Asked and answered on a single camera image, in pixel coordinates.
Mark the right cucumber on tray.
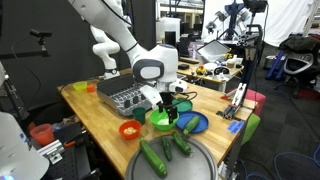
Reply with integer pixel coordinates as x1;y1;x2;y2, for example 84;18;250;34
172;132;192;156

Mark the round grey metal tray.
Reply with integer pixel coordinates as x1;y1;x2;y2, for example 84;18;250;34
125;135;218;180

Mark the blue tape piece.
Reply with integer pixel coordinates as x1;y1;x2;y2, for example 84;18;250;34
228;121;244;134

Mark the large left cucumber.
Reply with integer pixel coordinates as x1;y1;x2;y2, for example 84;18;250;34
139;139;167;176

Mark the black office chair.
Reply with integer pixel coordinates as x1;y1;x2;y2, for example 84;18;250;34
279;35;320;98

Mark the pink stool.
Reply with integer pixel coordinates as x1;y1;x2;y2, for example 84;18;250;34
245;89;266;115

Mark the blue plate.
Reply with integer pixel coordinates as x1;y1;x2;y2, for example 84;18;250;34
176;111;209;134

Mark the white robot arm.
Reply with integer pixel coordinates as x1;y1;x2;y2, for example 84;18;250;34
67;0;187;124

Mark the small orange cup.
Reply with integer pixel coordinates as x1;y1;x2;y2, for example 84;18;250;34
86;85;96;92

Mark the yellow-green small bowl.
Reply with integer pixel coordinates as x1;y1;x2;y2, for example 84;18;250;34
73;81;87;91

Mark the red plastic cup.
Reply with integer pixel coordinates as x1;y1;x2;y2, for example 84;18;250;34
30;124;55;146

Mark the dark green plate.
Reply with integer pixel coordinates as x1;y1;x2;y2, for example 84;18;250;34
172;98;193;112

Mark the orange bowl with food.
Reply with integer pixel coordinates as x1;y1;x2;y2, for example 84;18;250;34
118;120;141;140

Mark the camera stand clamp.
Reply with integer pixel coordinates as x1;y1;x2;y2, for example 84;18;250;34
217;24;263;119

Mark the small middle cucumber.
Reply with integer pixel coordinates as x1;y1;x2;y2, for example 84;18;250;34
161;137;172;161

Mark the grey dish drying rack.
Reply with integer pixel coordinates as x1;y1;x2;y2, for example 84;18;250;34
97;73;152;116

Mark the dark green cup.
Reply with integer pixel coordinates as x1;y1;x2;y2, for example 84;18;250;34
132;107;146;125

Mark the cucumber on blue plate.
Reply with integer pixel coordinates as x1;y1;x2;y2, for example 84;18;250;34
183;115;200;135

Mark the green plastic bowl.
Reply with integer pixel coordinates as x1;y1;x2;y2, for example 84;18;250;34
149;110;179;131

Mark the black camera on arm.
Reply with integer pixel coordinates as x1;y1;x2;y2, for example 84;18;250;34
30;29;52;45

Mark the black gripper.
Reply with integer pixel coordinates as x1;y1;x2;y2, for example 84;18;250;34
158;92;177;124

